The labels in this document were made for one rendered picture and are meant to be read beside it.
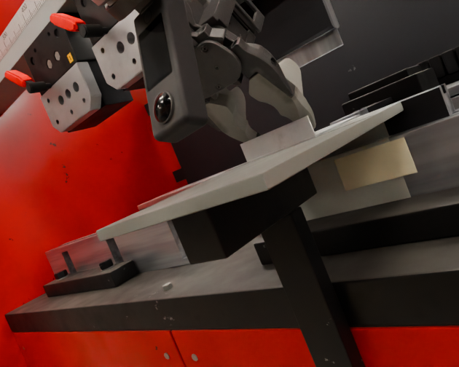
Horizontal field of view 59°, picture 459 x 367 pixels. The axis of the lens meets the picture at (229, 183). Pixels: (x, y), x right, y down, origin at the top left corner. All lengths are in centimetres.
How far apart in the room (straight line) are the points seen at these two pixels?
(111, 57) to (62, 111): 18
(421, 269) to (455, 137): 14
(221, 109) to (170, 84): 10
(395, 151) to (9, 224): 93
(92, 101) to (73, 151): 54
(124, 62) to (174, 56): 32
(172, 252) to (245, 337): 26
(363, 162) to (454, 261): 16
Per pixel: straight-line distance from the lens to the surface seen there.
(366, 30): 101
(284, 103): 38
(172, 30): 34
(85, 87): 73
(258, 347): 49
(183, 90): 31
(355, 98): 68
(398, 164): 45
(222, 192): 23
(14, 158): 118
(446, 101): 46
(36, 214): 117
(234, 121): 42
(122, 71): 65
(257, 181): 22
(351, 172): 47
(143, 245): 76
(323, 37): 49
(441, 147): 44
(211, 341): 53
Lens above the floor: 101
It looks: 4 degrees down
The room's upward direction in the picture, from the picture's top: 22 degrees counter-clockwise
